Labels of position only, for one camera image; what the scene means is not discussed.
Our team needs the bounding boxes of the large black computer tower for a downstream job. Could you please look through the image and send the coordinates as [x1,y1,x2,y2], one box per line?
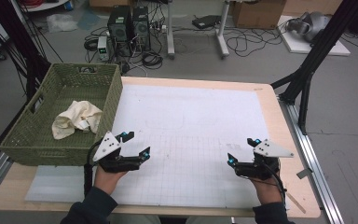
[106,5,135,58]

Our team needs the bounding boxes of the loose black floor cables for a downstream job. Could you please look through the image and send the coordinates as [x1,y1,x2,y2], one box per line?
[225,25,284,58]

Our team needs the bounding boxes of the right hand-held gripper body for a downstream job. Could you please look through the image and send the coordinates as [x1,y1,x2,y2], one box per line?
[234,138,295,182]

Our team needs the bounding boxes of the person's right hand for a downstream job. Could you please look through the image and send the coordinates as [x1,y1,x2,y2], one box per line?
[250,176,285,206]

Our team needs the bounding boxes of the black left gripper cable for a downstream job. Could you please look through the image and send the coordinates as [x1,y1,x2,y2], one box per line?
[83,140,103,198]

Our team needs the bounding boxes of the white power supply box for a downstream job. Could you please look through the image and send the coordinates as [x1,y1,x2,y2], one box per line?
[96,35,111,62]

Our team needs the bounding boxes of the green woven basket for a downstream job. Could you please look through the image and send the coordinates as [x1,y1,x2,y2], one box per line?
[0,63,124,167]

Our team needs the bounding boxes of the black flat device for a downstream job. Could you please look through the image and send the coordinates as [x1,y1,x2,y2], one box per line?
[191,14,223,30]

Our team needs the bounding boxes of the grey tape piece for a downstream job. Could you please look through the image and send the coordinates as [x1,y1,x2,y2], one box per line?
[296,167,314,180]

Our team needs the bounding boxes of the black metal frame with cables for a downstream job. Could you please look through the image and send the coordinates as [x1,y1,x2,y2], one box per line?
[0,0,52,101]

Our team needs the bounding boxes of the white stand leg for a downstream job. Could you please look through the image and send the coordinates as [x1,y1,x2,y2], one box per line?
[165,0,176,61]
[214,0,231,60]

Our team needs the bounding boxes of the clear plastic bag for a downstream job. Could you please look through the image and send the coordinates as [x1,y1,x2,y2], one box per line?
[46,13,79,34]

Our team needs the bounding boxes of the thin wooden strip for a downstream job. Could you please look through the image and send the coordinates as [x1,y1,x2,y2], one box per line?
[285,191,308,215]

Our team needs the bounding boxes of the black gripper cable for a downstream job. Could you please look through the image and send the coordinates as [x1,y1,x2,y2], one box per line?
[259,157,288,208]
[83,140,103,198]

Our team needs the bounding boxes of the tangle of black cables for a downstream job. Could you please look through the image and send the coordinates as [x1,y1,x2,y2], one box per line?
[83,26,165,74]

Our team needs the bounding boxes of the grey headset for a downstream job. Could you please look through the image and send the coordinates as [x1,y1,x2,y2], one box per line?
[285,11,332,44]

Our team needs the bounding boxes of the person's trousers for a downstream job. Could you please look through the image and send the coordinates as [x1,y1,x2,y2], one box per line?
[109,214,236,224]

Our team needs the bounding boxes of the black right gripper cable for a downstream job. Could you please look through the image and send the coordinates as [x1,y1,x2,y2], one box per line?
[259,157,288,208]

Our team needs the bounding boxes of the person's left hand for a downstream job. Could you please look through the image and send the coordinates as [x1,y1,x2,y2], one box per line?
[93,165,129,196]

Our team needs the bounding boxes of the white floor board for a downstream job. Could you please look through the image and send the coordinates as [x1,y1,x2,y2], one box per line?
[275,15,351,57]

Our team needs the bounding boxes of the cream printed cloth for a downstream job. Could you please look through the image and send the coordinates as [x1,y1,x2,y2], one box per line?
[51,100,103,140]

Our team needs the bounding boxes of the black metal frame stand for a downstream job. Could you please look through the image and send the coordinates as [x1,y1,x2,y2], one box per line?
[269,0,358,136]

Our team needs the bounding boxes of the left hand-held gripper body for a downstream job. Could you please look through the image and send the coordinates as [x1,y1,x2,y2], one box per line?
[88,130,144,174]

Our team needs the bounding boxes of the slim black computer tower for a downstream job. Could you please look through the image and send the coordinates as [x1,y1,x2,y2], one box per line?
[131,5,152,52]

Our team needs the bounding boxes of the brown cardboard box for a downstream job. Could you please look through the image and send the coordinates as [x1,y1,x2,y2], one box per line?
[230,0,287,30]

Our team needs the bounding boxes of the white grid mat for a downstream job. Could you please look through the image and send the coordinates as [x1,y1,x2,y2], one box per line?
[109,83,289,209]

